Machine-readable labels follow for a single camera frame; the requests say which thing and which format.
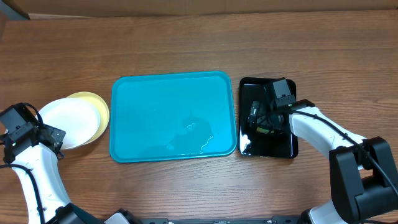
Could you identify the teal plastic tray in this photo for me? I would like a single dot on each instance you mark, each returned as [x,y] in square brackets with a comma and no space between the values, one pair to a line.
[172,116]

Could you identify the yellow plate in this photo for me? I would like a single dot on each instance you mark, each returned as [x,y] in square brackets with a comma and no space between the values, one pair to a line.
[102,108]

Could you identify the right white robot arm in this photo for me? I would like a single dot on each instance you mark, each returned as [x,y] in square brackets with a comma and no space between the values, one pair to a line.
[363,174]

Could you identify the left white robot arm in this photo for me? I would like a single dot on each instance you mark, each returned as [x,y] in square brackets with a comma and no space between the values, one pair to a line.
[31,152]

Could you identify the white plate with stain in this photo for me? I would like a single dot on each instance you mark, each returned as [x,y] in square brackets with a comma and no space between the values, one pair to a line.
[78,118]

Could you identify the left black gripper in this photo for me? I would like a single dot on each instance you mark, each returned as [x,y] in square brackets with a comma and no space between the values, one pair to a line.
[59,134]

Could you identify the green yellow sponge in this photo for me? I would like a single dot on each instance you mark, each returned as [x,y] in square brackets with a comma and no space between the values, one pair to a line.
[265,130]

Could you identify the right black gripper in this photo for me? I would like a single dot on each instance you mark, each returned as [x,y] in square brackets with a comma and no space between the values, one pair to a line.
[266,119]

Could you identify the black plastic tray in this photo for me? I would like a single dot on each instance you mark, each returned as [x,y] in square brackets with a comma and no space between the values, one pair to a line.
[252,143]

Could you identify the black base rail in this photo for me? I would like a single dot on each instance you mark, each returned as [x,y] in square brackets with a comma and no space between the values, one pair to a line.
[283,219]

